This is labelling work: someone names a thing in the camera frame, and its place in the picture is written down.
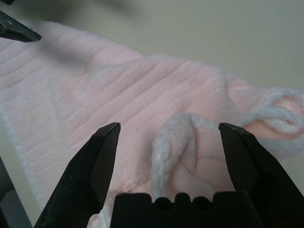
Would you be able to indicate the pink ribbed towel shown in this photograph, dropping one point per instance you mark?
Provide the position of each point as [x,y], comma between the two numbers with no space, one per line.
[133,95]

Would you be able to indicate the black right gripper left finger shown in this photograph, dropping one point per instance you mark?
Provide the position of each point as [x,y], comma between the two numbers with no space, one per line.
[80,180]

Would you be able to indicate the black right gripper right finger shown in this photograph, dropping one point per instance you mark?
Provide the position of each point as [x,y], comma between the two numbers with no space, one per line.
[251,166]

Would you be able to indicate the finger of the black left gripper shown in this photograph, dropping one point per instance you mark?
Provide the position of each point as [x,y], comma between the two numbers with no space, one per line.
[16,29]

